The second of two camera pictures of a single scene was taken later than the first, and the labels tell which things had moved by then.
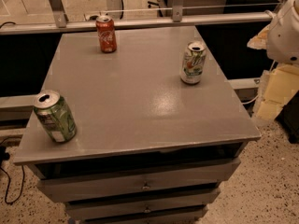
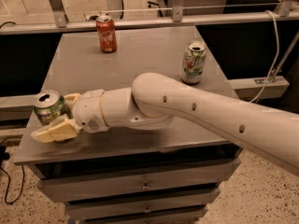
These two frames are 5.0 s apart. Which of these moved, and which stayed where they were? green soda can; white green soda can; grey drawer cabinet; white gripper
Moved: white gripper
Stayed: green soda can; grey drawer cabinet; white green soda can
